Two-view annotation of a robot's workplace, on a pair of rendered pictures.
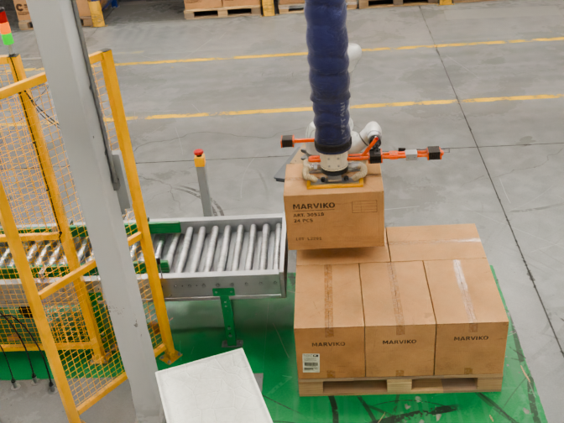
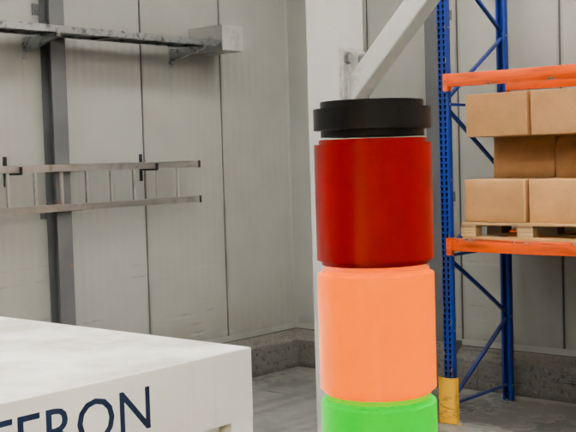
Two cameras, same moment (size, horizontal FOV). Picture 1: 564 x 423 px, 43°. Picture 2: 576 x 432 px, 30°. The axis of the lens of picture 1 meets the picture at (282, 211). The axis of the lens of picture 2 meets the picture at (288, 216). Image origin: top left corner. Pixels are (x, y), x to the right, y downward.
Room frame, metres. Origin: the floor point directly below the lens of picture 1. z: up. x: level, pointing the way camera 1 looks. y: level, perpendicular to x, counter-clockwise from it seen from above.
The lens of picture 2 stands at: (3.15, 1.06, 2.32)
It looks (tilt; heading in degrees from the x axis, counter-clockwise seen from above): 3 degrees down; 35
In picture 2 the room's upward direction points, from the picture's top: 2 degrees counter-clockwise
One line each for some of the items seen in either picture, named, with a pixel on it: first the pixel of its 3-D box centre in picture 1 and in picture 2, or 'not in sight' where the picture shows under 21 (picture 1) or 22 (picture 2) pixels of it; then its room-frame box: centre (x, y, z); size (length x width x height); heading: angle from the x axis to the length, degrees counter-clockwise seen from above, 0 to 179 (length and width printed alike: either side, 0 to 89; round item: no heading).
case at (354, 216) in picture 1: (334, 204); not in sight; (3.82, -0.34, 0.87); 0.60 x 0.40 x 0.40; 84
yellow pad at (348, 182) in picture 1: (334, 180); not in sight; (3.73, -0.34, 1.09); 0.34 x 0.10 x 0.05; 83
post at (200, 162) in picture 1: (208, 216); not in sight; (4.40, 0.54, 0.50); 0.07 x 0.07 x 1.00; 85
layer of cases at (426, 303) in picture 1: (392, 296); not in sight; (3.49, -0.65, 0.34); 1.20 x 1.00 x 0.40; 85
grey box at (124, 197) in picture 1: (106, 180); not in sight; (3.01, 0.83, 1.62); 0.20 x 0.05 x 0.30; 85
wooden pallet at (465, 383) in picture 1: (391, 329); not in sight; (3.49, -0.65, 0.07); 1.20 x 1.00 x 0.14; 85
